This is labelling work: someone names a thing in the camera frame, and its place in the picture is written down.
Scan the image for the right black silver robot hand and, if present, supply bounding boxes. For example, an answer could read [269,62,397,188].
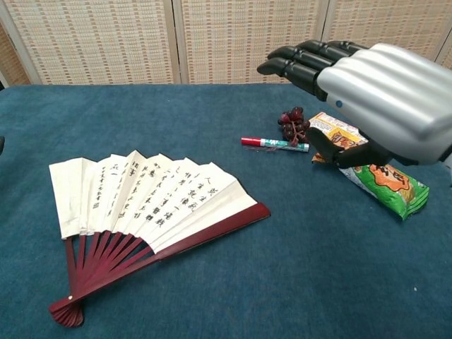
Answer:
[256,39,452,170]

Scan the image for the paper folding fan red ribs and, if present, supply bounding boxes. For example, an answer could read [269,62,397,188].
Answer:
[48,150,272,328]

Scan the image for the yellow snack box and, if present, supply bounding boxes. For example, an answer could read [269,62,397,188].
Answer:
[309,112,361,142]

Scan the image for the bamboo folding screen panel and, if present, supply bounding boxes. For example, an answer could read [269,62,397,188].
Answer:
[323,0,452,68]
[0,20,31,88]
[434,33,452,70]
[0,0,177,85]
[172,0,329,85]

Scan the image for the green orange snack bag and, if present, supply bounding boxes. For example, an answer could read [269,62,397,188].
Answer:
[311,130,431,222]

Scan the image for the dark red grape bunch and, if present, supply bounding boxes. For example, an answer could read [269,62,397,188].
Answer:
[277,106,315,148]

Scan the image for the red capped marker pen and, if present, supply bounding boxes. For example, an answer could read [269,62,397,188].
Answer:
[241,136,311,153]

